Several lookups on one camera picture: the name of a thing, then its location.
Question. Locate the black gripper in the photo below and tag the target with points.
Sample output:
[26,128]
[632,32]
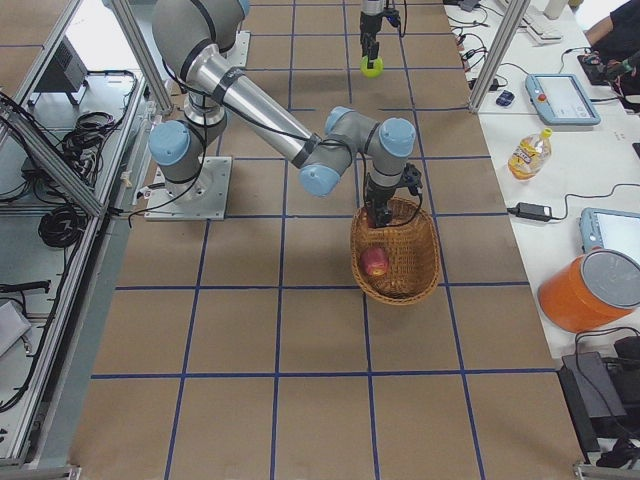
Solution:
[370,23]
[377,194]

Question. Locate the green apple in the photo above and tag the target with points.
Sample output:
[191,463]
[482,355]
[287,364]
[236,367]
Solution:
[376,69]

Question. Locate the red apple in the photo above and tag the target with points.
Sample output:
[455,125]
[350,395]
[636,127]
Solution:
[374,261]

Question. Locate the wicker basket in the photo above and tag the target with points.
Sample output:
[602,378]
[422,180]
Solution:
[413,250]

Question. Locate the dark blue pouch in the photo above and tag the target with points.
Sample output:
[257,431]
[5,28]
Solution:
[505,99]

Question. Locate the orange juice bottle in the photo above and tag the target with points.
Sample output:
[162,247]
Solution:
[530,155]

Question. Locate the black power adapter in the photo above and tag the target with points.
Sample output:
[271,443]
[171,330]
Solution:
[531,211]

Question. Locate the blue teach pendant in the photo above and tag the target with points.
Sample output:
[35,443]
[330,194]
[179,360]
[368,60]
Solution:
[610,229]
[560,100]

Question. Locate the orange round container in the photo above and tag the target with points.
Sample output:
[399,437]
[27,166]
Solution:
[595,289]

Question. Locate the aluminium frame post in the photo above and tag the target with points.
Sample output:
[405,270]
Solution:
[500,44]

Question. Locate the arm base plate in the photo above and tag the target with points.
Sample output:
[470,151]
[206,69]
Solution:
[200,199]
[237,54]

